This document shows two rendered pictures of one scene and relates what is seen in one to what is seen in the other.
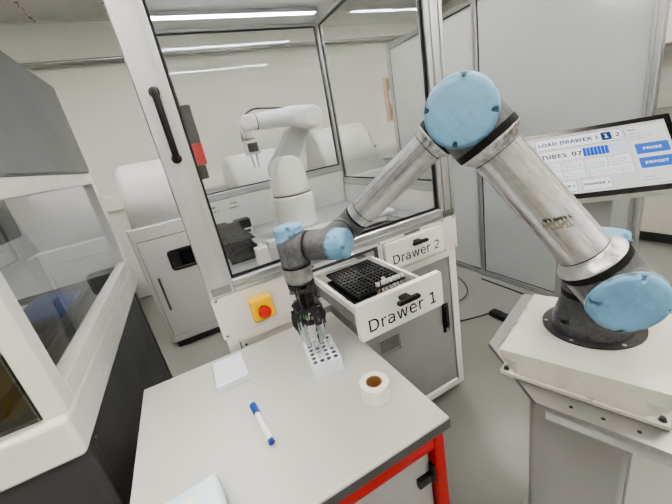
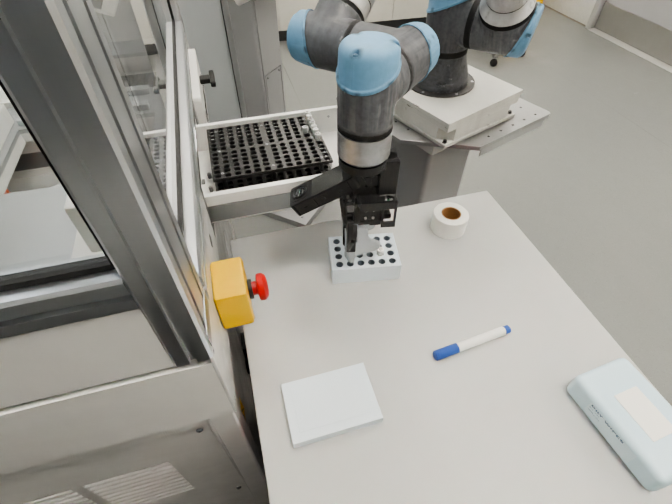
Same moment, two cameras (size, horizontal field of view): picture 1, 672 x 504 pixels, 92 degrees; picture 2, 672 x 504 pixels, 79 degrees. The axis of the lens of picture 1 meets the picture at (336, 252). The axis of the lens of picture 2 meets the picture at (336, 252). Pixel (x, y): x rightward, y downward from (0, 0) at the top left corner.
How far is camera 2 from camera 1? 97 cm
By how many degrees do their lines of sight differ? 71
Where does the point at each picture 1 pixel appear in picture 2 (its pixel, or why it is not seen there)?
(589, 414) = (496, 133)
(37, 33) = not seen: outside the picture
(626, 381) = (506, 96)
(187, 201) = (89, 46)
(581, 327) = (458, 79)
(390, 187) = not seen: outside the picture
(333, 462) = (531, 276)
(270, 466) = (536, 334)
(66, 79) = not seen: outside the picture
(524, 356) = (463, 118)
